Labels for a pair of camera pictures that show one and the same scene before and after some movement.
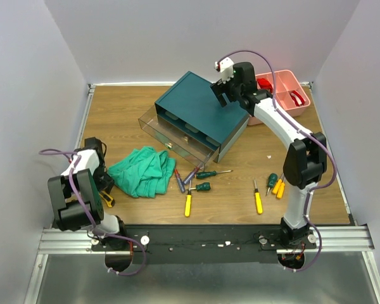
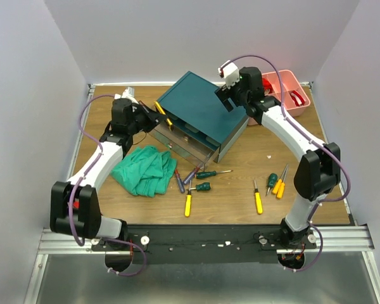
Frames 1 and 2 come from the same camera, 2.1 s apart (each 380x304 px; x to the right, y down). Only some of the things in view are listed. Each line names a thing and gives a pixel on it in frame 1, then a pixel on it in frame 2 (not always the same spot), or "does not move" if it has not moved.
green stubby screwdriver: (204, 186) does not move
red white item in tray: (298, 99) does not move
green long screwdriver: (201, 175) does not move
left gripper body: (101, 178) → (142, 120)
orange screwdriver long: (277, 186) does not move
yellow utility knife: (108, 199) → (160, 109)
